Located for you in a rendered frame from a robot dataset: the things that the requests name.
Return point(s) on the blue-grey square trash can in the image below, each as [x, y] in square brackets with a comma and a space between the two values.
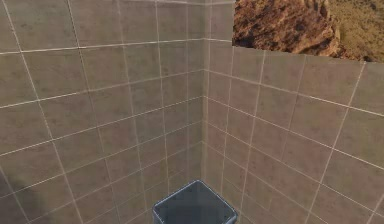
[195, 206]

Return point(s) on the window with rocky landscape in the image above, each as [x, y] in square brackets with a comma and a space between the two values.
[300, 26]

